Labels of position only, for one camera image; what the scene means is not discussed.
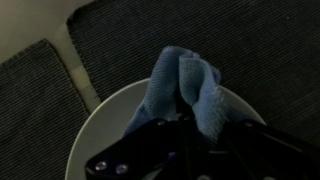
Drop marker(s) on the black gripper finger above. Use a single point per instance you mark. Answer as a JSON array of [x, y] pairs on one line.
[[182, 107]]

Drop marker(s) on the light blue towel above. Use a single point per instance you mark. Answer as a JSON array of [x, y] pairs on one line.
[[166, 86]]

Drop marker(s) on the large white plate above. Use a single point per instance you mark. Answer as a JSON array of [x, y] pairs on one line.
[[110, 123]]

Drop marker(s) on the dark placemat under small plate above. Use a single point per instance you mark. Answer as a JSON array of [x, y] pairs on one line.
[[233, 50]]

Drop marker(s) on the dark placemat without small plate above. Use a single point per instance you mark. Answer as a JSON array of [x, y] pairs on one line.
[[33, 116]]

